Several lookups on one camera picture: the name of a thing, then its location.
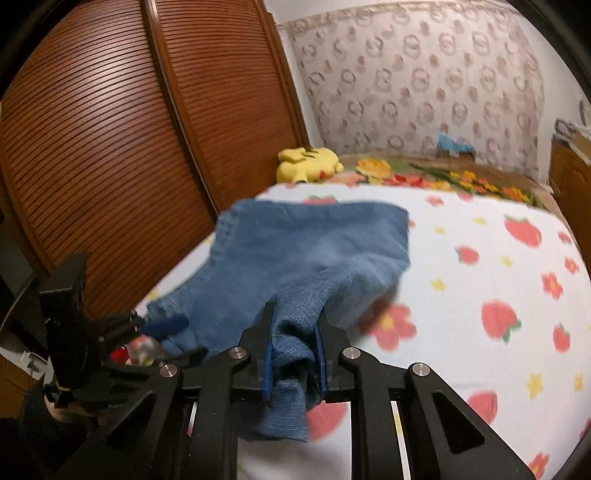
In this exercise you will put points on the blue plush toy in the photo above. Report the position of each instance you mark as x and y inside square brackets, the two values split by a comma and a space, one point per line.
[455, 144]

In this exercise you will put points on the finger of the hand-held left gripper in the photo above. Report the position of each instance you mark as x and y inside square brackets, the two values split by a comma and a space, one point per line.
[166, 325]

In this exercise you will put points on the brown wooden wardrobe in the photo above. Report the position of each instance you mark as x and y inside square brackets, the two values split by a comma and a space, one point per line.
[115, 138]

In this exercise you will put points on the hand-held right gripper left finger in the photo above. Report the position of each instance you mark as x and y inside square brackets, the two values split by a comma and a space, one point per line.
[267, 360]

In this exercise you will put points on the person's left forearm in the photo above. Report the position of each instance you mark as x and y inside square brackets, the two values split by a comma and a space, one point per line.
[37, 443]

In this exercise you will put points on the white strawberry print blanket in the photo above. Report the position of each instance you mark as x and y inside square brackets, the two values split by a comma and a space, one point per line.
[485, 258]

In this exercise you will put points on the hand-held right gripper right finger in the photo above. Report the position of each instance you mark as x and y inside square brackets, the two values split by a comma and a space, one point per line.
[322, 369]

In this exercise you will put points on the brown wooden cabinet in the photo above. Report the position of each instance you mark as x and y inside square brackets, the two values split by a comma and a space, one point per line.
[570, 180]

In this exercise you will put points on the yellow plush toy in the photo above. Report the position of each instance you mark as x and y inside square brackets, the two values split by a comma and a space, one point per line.
[307, 161]

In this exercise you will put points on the floral plush blanket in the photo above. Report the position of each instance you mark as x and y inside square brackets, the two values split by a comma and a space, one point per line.
[415, 175]

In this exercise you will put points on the blue towel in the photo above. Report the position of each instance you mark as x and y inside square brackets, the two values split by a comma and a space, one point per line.
[314, 249]

